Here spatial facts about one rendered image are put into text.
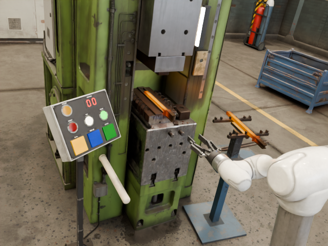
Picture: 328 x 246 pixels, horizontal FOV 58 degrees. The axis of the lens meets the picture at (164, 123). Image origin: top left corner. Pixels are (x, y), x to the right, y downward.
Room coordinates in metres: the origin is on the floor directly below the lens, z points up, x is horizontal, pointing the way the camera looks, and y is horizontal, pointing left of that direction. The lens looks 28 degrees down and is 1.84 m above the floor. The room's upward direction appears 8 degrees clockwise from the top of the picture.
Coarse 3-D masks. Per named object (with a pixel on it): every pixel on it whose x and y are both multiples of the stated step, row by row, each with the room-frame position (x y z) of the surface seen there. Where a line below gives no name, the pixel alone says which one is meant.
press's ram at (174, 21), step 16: (144, 0) 1.74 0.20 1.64; (160, 0) 1.67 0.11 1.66; (176, 0) 1.72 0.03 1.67; (192, 0) 1.77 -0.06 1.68; (144, 16) 1.73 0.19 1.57; (160, 16) 1.67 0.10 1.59; (176, 16) 1.72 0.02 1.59; (192, 16) 1.78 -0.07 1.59; (144, 32) 1.71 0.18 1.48; (160, 32) 1.68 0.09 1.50; (176, 32) 1.73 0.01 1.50; (192, 32) 1.79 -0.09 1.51; (144, 48) 1.69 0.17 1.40; (160, 48) 1.68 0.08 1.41; (176, 48) 1.74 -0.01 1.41; (192, 48) 1.80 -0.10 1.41
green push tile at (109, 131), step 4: (108, 124) 1.39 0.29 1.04; (112, 124) 1.40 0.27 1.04; (104, 128) 1.35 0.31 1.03; (108, 128) 1.37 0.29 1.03; (112, 128) 1.39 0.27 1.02; (104, 132) 1.34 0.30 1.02; (108, 132) 1.36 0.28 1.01; (112, 132) 1.38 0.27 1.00; (104, 136) 1.34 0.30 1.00; (108, 136) 1.35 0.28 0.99; (112, 136) 1.37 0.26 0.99
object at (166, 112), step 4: (144, 92) 2.00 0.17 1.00; (148, 92) 1.99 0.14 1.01; (148, 96) 1.94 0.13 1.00; (152, 96) 1.93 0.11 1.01; (152, 100) 1.88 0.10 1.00; (156, 100) 1.87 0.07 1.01; (160, 104) 1.81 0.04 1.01; (164, 108) 1.76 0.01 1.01; (164, 112) 1.71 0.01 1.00; (168, 112) 1.69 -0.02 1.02; (172, 112) 1.70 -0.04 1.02; (168, 116) 1.70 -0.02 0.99; (172, 116) 1.66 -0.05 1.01; (172, 120) 1.66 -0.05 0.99
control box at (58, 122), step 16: (80, 96) 1.36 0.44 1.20; (96, 96) 1.42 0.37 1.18; (48, 112) 1.22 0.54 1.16; (80, 112) 1.30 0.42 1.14; (96, 112) 1.37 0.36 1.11; (112, 112) 1.45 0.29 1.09; (64, 128) 1.20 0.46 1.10; (80, 128) 1.26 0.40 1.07; (96, 128) 1.32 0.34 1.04; (64, 144) 1.16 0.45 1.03; (64, 160) 1.16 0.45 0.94
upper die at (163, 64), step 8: (136, 56) 1.90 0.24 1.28; (144, 56) 1.80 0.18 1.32; (168, 56) 1.72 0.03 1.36; (176, 56) 1.75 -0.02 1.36; (184, 56) 1.78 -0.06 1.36; (144, 64) 1.79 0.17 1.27; (152, 64) 1.70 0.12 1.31; (160, 64) 1.69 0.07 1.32; (168, 64) 1.72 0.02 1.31; (176, 64) 1.75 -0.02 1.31
